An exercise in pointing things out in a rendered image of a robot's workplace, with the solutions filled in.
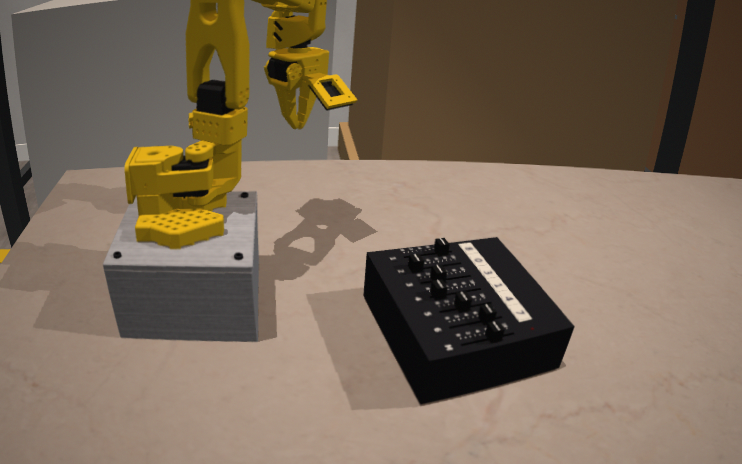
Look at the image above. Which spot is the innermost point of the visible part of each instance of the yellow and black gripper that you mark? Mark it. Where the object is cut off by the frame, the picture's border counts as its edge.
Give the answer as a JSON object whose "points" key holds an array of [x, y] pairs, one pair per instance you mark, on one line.
{"points": [[291, 66]]}

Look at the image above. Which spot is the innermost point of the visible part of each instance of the black lighting desk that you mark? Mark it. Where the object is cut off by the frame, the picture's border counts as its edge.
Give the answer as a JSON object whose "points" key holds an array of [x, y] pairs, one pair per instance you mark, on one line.
{"points": [[440, 339]]}

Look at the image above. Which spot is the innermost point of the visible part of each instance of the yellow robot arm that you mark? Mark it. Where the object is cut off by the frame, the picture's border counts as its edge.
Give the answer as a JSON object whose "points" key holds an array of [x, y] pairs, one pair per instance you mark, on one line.
{"points": [[161, 176]]}

